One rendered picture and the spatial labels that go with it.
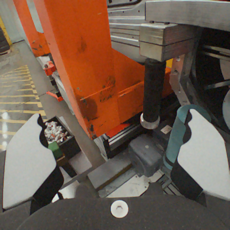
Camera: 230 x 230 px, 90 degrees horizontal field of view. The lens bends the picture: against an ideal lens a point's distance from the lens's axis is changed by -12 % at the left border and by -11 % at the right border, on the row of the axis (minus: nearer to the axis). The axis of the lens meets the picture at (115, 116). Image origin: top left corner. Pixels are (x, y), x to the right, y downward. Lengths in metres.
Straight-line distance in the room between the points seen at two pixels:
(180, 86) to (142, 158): 0.38
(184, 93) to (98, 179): 0.72
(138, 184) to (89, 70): 0.76
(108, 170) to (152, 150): 0.38
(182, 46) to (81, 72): 0.28
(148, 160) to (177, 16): 0.56
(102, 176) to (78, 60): 0.73
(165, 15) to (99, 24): 0.23
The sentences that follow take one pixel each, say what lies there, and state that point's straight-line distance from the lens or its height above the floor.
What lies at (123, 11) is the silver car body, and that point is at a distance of 1.00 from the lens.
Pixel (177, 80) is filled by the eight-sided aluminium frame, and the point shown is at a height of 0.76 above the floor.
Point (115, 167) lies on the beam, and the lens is 0.94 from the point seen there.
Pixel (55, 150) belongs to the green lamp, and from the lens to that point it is 0.44.
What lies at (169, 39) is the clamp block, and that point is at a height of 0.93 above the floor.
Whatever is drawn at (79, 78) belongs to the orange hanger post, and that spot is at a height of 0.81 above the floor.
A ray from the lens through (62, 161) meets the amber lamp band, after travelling 0.49.
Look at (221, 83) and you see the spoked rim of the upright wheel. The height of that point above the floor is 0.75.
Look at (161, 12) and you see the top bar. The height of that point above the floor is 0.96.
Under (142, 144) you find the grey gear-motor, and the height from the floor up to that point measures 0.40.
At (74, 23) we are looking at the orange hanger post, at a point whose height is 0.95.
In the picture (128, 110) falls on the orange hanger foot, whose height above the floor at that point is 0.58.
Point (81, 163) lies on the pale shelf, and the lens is 0.63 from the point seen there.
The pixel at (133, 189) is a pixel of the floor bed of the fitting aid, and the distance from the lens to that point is 0.93.
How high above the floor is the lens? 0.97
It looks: 43 degrees down
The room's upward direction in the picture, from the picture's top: 8 degrees counter-clockwise
